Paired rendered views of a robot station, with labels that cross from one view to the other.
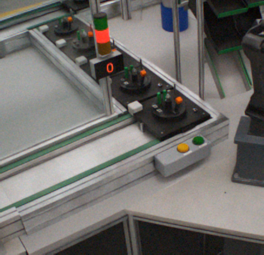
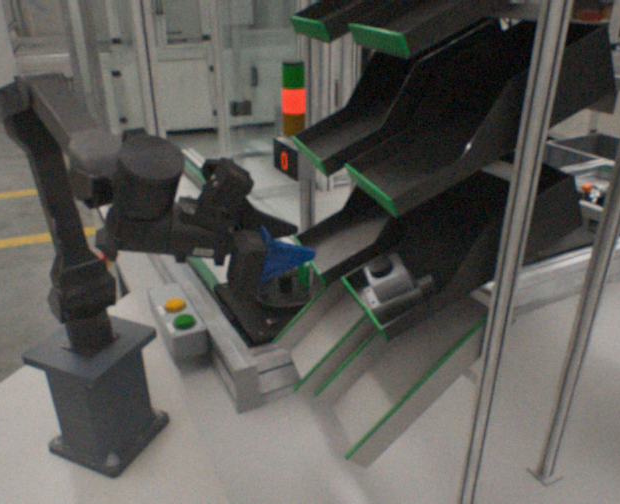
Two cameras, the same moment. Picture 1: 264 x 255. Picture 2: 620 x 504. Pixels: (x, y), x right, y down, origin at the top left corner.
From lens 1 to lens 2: 2.08 m
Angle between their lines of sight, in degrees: 74
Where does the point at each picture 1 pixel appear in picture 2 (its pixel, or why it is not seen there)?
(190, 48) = not seen: outside the picture
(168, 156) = (165, 292)
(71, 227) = (126, 257)
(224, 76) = (333, 332)
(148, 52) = (599, 333)
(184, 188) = not seen: hidden behind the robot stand
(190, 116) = (259, 317)
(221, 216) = (38, 376)
